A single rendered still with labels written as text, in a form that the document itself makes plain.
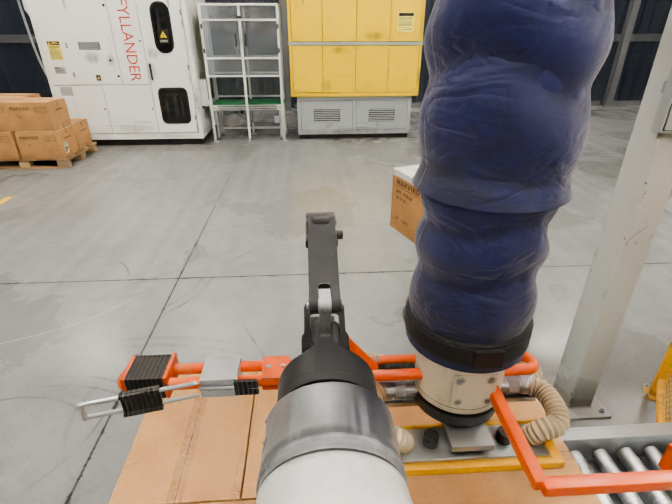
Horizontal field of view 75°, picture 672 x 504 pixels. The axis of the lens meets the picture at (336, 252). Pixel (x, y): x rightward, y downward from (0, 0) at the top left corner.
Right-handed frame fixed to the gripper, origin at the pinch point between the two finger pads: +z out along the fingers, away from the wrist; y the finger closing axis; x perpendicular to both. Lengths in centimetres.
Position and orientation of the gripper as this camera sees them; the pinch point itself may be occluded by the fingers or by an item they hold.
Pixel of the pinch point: (321, 275)
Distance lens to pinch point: 48.9
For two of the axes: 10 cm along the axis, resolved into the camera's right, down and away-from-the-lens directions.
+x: 10.0, -0.3, 0.5
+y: 0.0, 8.9, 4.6
